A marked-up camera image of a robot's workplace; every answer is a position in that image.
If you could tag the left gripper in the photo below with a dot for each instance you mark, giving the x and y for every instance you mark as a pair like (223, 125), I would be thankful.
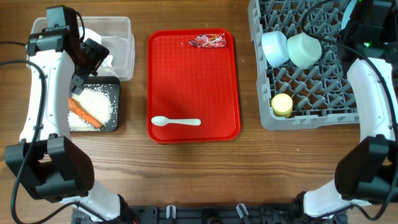
(96, 51)

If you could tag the white napkin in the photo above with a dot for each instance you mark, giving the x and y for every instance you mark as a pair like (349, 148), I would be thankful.
(89, 34)

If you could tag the white rice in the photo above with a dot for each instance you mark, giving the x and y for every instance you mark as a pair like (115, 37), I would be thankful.
(96, 104)

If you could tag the orange carrot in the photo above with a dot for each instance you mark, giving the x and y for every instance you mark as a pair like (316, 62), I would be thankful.
(75, 108)

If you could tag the white spoon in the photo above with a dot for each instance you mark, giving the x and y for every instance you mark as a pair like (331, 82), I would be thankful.
(162, 121)

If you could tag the red candy wrapper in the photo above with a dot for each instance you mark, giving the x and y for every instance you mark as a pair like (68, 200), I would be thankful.
(209, 41)

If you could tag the light blue bowl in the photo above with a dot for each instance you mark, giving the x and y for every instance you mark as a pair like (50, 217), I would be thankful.
(274, 45)

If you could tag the yellow cup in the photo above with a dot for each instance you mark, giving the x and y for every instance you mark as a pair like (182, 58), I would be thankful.
(282, 105)

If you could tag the green bowl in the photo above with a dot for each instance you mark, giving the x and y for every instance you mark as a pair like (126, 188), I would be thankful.
(303, 50)

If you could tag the light blue plate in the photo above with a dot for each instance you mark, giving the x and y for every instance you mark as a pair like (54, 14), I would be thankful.
(347, 13)

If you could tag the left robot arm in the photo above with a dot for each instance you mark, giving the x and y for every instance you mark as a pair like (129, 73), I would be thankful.
(45, 161)

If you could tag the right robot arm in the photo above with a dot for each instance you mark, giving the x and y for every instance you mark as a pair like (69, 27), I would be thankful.
(367, 49)

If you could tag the grey dishwasher rack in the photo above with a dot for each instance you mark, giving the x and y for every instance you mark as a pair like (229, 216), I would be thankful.
(321, 94)

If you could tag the clear plastic bin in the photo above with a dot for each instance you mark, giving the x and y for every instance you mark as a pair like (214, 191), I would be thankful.
(118, 39)

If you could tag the black tray bin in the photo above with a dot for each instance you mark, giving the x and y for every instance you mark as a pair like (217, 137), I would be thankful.
(115, 99)

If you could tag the red serving tray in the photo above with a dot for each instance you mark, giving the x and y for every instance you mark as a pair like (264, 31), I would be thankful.
(185, 82)

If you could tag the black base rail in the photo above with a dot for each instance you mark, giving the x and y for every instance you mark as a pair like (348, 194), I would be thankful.
(279, 213)

